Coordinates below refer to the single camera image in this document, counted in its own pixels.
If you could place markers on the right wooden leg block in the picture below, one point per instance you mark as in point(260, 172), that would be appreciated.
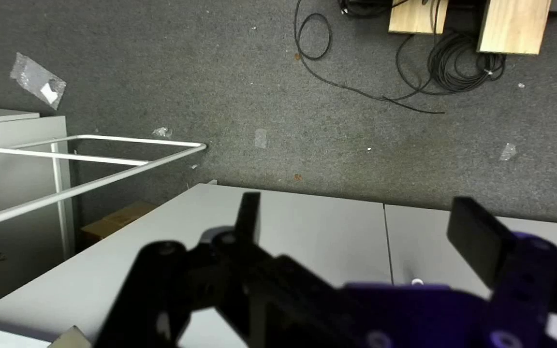
point(513, 25)

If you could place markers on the beige filing cabinet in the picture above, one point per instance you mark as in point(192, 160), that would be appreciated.
point(341, 272)

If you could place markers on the left wooden leg block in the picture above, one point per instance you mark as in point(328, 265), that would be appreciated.
point(419, 15)

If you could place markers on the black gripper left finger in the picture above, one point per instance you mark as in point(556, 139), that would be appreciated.
point(227, 270)

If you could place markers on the clear plastic bag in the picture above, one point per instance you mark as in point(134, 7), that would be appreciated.
point(38, 79)

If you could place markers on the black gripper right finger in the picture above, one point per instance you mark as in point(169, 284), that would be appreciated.
point(519, 268)

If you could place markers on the wooden leg block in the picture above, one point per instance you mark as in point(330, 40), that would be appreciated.
point(419, 15)
point(513, 25)

